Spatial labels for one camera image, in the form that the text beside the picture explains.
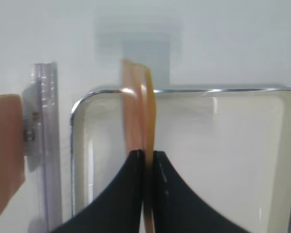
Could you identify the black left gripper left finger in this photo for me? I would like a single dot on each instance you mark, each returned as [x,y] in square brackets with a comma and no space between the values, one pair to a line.
[118,208]

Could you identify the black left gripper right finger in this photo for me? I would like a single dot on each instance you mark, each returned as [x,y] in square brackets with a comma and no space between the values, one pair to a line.
[178,209]

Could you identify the orange cheese slice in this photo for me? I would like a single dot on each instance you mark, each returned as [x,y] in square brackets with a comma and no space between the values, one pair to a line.
[139,119]
[12,174]

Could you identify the clear cheese holder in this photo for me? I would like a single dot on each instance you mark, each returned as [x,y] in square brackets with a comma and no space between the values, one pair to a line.
[32,126]

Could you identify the white rectangular metal tray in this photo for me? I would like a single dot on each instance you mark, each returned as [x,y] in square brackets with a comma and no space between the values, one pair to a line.
[231,146]

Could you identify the clear long rail left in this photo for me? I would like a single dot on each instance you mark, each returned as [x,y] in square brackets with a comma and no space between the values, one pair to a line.
[47,118]

